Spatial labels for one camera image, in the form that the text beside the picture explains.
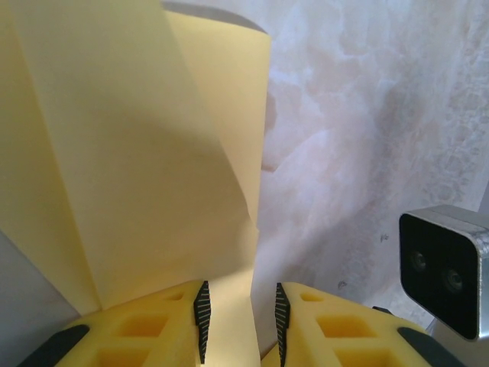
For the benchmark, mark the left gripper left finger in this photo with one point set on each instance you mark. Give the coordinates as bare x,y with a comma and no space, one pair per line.
114,336

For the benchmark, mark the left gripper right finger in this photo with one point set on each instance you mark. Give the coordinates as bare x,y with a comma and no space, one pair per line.
313,344

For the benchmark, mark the yellow paper sheet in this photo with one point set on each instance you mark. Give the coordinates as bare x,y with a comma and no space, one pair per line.
133,153

